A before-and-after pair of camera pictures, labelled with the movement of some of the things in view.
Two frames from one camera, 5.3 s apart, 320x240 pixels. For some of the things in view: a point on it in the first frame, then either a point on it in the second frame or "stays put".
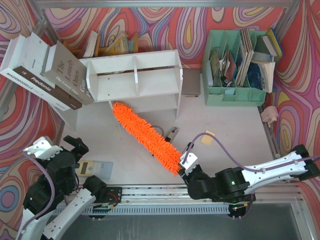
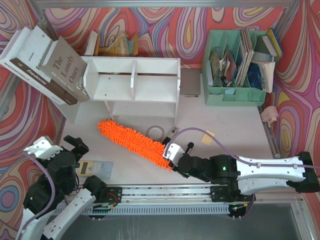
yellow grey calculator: (101, 169) stays put
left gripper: (75, 144) stays put
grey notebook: (191, 81) stays put
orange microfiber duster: (158, 145) to (151, 148)
